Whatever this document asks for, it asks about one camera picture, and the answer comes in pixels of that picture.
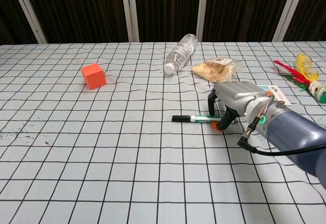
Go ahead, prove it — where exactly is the white green marker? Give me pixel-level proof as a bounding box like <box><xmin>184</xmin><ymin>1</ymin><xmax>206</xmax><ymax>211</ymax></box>
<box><xmin>189</xmin><ymin>115</ymin><xmax>235</xmax><ymax>124</ymax></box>

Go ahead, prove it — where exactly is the photo postcard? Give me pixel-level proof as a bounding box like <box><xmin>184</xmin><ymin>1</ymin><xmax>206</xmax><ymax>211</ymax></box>
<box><xmin>256</xmin><ymin>83</ymin><xmax>292</xmax><ymax>106</ymax></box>

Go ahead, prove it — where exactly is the orange cube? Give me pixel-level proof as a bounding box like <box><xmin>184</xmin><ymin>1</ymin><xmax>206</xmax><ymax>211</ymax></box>
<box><xmin>81</xmin><ymin>63</ymin><xmax>108</xmax><ymax>90</ymax></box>

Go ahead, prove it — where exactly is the clear plastic water bottle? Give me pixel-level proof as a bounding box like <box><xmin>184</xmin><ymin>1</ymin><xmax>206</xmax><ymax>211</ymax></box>
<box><xmin>164</xmin><ymin>33</ymin><xmax>199</xmax><ymax>75</ymax></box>

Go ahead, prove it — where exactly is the black marker cap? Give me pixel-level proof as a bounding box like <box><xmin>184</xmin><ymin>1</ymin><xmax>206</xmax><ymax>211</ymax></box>
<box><xmin>172</xmin><ymin>115</ymin><xmax>191</xmax><ymax>123</ymax></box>

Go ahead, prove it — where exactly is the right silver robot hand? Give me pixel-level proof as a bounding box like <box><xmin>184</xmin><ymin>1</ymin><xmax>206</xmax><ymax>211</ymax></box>
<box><xmin>207</xmin><ymin>80</ymin><xmax>270</xmax><ymax>133</ymax></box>

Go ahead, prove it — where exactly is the white checkered tablecloth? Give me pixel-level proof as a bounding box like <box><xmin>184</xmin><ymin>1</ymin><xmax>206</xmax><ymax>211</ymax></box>
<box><xmin>0</xmin><ymin>40</ymin><xmax>326</xmax><ymax>224</ymax></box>

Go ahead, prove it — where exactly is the clear snack bag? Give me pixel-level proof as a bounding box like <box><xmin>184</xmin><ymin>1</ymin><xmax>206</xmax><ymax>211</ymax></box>
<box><xmin>191</xmin><ymin>57</ymin><xmax>244</xmax><ymax>83</ymax></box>

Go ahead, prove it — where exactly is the black curtain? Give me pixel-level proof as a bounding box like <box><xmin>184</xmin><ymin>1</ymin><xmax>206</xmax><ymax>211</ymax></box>
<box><xmin>0</xmin><ymin>0</ymin><xmax>326</xmax><ymax>45</ymax></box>

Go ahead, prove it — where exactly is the white frame post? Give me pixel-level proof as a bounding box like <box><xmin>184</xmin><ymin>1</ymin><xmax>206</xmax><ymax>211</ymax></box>
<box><xmin>196</xmin><ymin>0</ymin><xmax>216</xmax><ymax>42</ymax></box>
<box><xmin>8</xmin><ymin>0</ymin><xmax>48</xmax><ymax>44</ymax></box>
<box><xmin>119</xmin><ymin>0</ymin><xmax>141</xmax><ymax>42</ymax></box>
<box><xmin>273</xmin><ymin>0</ymin><xmax>303</xmax><ymax>42</ymax></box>

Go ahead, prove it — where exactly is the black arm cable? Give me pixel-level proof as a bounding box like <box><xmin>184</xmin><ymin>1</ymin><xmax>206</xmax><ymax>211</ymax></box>
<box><xmin>237</xmin><ymin>129</ymin><xmax>326</xmax><ymax>156</ymax></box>

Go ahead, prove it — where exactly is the colourful feather shuttlecock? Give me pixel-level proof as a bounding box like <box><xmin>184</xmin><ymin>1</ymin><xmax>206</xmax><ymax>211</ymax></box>
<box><xmin>273</xmin><ymin>53</ymin><xmax>326</xmax><ymax>104</ymax></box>

